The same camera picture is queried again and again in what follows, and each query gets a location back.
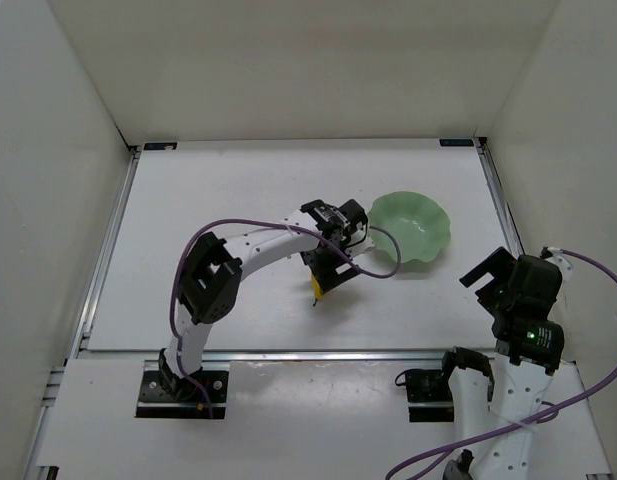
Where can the blue right corner label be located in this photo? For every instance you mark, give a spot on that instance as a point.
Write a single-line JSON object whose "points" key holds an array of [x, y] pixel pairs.
{"points": [[456, 142]]}

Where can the aluminium front frame rail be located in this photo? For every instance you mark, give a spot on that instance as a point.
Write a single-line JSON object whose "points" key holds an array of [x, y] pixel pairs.
{"points": [[278, 355]]}

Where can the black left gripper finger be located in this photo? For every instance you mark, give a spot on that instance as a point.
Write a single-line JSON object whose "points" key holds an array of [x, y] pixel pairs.
{"points": [[322, 260], [342, 275]]}

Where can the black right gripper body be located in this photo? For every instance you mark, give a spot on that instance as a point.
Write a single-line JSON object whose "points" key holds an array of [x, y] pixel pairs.
{"points": [[488, 273]]}

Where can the aluminium right frame rail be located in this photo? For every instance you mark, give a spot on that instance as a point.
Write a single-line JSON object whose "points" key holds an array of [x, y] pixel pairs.
{"points": [[504, 214]]}

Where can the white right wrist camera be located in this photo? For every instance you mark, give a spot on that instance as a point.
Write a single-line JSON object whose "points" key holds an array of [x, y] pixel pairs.
{"points": [[555, 256]]}

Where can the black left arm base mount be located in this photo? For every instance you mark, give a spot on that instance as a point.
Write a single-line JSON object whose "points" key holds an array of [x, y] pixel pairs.
{"points": [[154, 401]]}

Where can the blue left corner label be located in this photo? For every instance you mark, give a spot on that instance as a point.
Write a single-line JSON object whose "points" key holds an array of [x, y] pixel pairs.
{"points": [[160, 146]]}

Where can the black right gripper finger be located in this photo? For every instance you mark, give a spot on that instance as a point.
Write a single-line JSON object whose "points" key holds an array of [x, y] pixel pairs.
{"points": [[499, 264], [490, 297]]}

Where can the aluminium frame rail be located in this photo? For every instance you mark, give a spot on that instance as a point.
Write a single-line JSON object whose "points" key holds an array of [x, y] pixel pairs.
{"points": [[95, 287], [278, 355], [504, 214]]}

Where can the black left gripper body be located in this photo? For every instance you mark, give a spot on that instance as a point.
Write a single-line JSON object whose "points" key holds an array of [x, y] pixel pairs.
{"points": [[327, 270]]}

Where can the green wavy fruit bowl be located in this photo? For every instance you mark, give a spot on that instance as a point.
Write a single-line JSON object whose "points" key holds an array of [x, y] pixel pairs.
{"points": [[420, 226]]}

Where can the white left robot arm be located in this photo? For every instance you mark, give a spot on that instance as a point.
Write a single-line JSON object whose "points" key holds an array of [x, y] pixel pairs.
{"points": [[211, 269]]}

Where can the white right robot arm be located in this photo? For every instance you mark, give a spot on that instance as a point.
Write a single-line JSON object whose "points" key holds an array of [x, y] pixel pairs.
{"points": [[492, 393]]}

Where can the yellow fake pear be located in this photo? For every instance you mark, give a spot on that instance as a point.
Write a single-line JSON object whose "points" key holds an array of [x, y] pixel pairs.
{"points": [[318, 291]]}

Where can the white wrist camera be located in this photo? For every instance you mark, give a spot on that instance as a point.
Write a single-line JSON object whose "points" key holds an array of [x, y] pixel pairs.
{"points": [[360, 244], [555, 256]]}

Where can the aluminium left frame rail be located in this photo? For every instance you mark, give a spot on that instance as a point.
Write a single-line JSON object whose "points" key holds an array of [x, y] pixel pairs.
{"points": [[95, 287]]}

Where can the blue corner label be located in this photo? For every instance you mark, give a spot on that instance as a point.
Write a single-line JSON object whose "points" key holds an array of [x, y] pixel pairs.
{"points": [[456, 142], [160, 146]]}

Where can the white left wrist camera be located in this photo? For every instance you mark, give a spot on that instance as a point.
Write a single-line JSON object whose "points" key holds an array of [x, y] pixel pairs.
{"points": [[360, 244]]}

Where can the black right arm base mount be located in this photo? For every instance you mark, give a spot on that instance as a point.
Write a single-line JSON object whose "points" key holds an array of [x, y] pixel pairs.
{"points": [[428, 396]]}

